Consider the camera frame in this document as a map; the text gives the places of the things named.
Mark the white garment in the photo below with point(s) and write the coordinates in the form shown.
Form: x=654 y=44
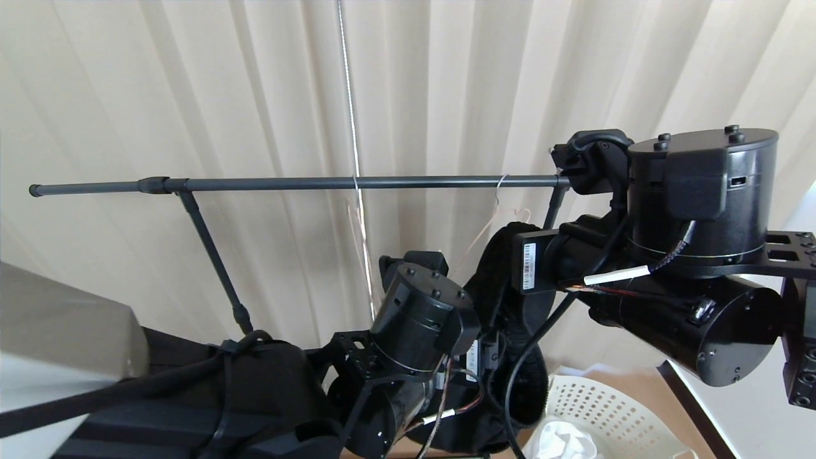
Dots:
x=564 y=443

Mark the white laundry basket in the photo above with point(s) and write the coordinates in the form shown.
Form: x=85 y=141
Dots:
x=612 y=408

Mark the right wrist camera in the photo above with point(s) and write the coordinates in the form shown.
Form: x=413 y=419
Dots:
x=593 y=159

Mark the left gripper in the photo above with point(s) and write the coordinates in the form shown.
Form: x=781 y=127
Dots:
x=488 y=357

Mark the black garment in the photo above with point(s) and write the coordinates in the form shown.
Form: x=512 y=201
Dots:
x=497 y=268

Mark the pink clothes hanger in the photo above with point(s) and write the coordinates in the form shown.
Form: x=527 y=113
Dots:
x=498 y=203
x=349 y=210

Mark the black clothes rack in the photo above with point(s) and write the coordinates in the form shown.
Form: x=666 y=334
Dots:
x=255 y=184

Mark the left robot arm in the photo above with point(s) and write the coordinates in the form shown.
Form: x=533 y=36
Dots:
x=64 y=331

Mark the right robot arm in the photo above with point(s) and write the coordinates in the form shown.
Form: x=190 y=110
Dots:
x=701 y=191

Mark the beige curtain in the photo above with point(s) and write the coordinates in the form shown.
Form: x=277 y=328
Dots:
x=191 y=95

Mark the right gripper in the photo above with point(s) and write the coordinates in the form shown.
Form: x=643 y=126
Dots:
x=535 y=261

